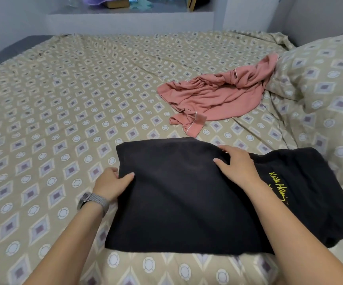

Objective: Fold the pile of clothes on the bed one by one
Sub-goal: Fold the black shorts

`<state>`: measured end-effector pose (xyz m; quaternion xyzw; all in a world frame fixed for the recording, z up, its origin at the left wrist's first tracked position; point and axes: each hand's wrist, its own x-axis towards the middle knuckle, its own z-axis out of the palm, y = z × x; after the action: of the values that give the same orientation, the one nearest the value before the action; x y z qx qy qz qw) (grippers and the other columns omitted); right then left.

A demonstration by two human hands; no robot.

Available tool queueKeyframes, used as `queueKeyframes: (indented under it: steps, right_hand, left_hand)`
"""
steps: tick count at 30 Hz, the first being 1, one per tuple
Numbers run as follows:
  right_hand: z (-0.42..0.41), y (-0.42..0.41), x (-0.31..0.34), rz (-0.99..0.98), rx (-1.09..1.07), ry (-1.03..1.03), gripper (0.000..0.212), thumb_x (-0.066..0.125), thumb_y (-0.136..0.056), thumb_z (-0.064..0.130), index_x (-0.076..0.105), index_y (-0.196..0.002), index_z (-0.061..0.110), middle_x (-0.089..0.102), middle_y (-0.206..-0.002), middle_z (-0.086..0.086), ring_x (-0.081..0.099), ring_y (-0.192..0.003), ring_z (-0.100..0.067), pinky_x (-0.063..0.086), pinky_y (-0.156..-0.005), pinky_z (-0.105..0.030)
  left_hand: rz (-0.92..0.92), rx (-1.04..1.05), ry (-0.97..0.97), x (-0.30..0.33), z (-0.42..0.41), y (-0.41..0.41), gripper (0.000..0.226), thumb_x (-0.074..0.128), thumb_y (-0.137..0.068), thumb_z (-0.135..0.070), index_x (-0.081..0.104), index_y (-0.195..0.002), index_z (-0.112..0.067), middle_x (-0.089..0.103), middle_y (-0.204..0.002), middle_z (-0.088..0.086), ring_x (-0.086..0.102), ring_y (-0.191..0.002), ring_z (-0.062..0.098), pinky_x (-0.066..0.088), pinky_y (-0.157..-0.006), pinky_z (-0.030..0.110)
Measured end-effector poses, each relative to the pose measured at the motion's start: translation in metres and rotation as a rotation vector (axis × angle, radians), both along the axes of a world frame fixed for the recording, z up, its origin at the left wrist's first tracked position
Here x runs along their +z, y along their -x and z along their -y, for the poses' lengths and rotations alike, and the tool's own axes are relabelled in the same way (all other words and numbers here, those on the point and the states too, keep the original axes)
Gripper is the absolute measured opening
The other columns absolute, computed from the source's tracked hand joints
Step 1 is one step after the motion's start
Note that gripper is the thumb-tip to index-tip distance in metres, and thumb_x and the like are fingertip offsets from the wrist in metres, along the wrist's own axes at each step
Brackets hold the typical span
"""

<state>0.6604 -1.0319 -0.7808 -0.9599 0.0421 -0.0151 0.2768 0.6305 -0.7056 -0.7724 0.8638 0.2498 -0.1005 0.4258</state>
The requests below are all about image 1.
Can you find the person's left hand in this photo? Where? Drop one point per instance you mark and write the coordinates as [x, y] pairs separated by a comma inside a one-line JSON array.
[[112, 184]]

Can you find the person's right hand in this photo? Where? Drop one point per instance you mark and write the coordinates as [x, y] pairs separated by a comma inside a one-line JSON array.
[[239, 166]]

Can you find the black garment yellow print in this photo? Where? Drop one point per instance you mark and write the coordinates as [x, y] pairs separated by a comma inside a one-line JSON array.
[[183, 198]]

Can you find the pink shirt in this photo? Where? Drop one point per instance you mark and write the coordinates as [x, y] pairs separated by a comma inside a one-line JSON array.
[[219, 95]]

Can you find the bed with patterned beige sheet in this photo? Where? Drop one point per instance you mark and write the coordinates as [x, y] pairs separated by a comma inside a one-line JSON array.
[[58, 103]]

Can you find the person's left forearm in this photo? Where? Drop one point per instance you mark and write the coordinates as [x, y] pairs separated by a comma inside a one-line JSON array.
[[64, 249]]

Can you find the person's right forearm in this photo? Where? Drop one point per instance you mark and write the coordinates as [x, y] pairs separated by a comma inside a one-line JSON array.
[[302, 240]]

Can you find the grey band wristwatch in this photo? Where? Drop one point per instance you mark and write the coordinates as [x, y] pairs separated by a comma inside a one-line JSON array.
[[93, 200]]

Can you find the patterned beige pillow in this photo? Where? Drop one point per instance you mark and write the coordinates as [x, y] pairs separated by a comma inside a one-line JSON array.
[[328, 98]]

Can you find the leaning wooden picture frames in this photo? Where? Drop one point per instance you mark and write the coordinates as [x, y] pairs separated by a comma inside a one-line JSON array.
[[198, 3]]

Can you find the grey upholstered headboard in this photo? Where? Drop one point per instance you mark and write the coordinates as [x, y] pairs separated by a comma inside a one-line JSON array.
[[319, 14]]

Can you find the small wooden box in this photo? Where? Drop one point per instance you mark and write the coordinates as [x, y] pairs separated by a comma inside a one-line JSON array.
[[118, 3]]

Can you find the teal small item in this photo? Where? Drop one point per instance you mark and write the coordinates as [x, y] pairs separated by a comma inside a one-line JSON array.
[[140, 4]]

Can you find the purple cloth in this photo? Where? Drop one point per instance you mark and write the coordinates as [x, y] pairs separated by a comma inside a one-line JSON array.
[[97, 0]]

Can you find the clear plastic bag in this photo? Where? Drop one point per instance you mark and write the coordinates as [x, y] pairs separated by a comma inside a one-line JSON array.
[[73, 1]]

